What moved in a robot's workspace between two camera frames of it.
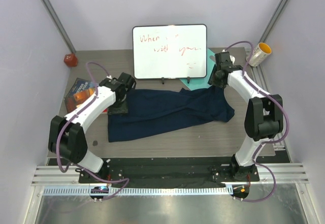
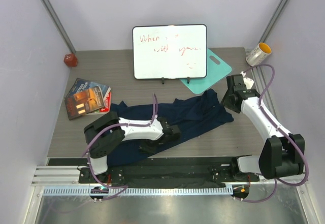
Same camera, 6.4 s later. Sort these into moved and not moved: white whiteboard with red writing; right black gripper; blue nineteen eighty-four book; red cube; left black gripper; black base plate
Moved: left black gripper; right black gripper
Not moved: white whiteboard with red writing; black base plate; red cube; blue nineteen eighty-four book
